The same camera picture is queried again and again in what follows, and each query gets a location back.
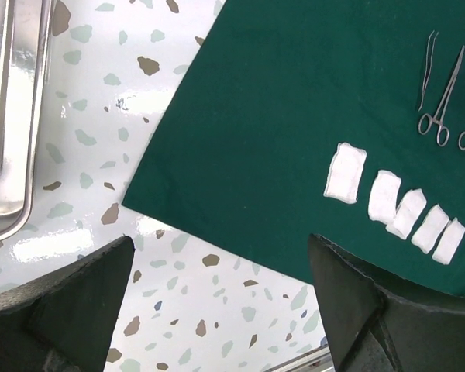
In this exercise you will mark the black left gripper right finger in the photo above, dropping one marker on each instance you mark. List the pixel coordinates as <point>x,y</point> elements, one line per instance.
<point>375,320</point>

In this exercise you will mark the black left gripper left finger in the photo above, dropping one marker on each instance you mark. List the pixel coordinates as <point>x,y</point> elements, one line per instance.
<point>64,320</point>

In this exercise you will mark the white gauze pad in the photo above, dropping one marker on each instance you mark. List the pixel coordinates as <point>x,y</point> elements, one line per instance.
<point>344,174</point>
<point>449,242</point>
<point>383,197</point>
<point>410,208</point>
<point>428,232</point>

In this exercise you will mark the steel hemostat forceps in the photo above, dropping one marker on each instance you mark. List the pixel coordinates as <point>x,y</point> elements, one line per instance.
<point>427,121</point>

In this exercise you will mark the green surgical drape cloth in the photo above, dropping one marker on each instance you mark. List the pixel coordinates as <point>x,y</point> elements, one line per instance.
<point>241,156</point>

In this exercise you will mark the stainless steel instrument tray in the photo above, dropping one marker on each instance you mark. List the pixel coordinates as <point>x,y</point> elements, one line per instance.
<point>24,39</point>

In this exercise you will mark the aluminium rail frame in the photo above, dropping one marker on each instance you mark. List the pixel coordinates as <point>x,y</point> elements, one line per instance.
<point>317,360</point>

